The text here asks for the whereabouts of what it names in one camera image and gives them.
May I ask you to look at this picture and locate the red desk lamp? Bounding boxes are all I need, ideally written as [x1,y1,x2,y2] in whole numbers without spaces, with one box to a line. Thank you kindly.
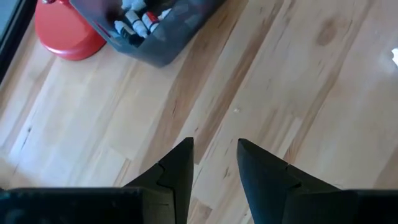
[34,0,107,62]

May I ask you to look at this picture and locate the bottles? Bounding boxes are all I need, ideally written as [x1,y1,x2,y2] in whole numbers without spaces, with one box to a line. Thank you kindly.
[113,20,144,47]

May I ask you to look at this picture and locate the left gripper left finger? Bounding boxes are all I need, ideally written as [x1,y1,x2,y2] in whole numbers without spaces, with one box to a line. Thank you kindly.
[123,137,195,224]

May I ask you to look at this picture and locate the grey translucent plastic bin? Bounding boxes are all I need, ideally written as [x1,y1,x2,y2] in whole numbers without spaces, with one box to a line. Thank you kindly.
[68,0,226,68]

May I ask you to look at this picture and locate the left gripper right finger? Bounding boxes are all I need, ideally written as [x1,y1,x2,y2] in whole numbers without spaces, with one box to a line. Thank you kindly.
[238,139,352,224]

